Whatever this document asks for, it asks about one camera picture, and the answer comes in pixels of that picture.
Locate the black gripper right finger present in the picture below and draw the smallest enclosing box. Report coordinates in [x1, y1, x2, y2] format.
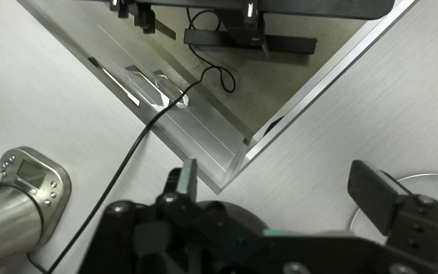
[347, 158, 438, 256]

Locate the metal drawer handle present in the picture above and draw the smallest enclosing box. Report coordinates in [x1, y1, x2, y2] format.
[152, 70, 192, 109]
[87, 55, 143, 108]
[125, 64, 173, 111]

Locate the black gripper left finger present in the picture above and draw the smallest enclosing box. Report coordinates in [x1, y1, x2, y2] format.
[173, 157, 201, 205]

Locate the grey drawer cabinet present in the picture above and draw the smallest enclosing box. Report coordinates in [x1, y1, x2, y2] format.
[18, 0, 254, 193]

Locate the stainless steel electric kettle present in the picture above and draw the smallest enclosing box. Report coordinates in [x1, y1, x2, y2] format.
[0, 146, 73, 274]

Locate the black power cable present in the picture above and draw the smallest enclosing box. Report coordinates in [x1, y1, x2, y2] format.
[43, 6, 239, 274]

